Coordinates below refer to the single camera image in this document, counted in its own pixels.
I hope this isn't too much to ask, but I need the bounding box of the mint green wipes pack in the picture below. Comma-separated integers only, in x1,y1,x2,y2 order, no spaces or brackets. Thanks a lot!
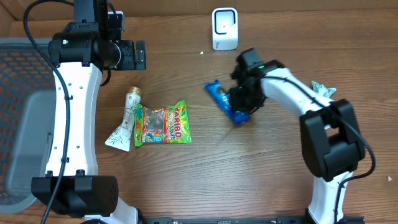
311,81,337,98

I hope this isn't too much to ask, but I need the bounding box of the white tube with gold cap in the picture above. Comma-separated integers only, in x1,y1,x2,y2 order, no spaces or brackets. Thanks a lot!
105,86,142,152

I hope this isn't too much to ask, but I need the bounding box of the green Haribo candy bag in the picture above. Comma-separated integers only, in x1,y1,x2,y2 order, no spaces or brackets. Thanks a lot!
134,100,192,147

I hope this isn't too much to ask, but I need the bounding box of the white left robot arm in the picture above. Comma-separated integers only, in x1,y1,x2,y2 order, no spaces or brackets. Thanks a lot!
31,0,146,224

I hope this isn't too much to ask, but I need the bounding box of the blue Oreo cookie pack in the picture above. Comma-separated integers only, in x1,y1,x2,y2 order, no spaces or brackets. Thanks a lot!
204,80,251,125

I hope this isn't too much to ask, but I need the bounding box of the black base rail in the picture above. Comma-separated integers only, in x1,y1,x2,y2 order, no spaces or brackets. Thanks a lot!
144,216,364,224

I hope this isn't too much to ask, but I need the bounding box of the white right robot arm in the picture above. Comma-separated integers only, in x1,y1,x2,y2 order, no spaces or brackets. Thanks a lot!
229,49,365,223

